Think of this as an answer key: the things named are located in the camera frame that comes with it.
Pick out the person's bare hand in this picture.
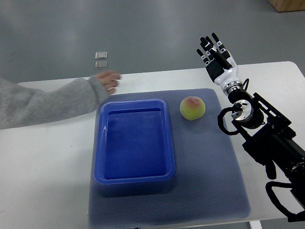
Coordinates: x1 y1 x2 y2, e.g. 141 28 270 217
93 70 121 95

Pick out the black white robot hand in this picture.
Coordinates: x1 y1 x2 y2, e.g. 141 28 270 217
197 33 243 95

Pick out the green red peach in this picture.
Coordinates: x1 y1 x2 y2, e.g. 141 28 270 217
179 96 206 121

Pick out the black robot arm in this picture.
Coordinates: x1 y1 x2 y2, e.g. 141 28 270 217
217 80 305 222

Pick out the grey sweater forearm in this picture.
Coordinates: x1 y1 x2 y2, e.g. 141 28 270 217
0 76 109 129

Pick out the lower metal floor plate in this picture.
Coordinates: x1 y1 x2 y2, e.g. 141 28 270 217
95 60 108 70

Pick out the metal floor plate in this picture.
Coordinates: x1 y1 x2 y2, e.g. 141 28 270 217
95 51 108 60
95 60 108 70

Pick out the upper metal floor plate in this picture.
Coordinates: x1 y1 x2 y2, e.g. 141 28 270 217
95 51 108 60

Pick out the blue plastic tray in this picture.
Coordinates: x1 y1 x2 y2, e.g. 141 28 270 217
94 99 175 185

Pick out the wooden box corner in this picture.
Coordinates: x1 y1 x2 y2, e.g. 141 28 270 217
269 0 305 12

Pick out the blue grey mesh mat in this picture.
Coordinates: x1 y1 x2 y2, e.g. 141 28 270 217
89 89 250 229

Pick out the white table leg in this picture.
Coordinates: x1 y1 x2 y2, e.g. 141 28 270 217
249 220 262 229

